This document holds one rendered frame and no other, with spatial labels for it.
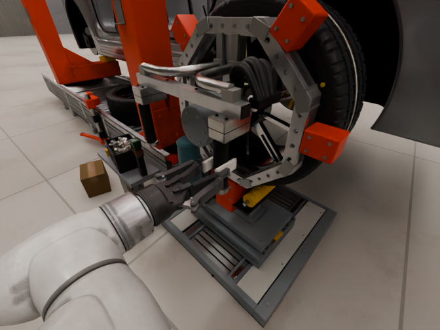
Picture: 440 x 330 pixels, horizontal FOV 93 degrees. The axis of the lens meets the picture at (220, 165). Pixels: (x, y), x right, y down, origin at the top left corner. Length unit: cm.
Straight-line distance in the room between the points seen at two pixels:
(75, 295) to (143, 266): 104
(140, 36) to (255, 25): 56
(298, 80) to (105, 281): 53
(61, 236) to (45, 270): 4
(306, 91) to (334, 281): 105
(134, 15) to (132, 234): 85
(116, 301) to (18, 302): 12
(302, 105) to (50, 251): 55
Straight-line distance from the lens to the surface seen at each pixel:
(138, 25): 104
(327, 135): 57
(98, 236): 35
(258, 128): 79
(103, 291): 30
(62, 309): 30
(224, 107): 45
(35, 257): 36
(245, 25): 64
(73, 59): 297
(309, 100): 56
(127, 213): 37
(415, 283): 160
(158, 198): 39
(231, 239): 118
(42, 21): 290
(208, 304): 120
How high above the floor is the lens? 112
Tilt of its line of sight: 36 degrees down
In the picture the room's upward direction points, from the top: straight up
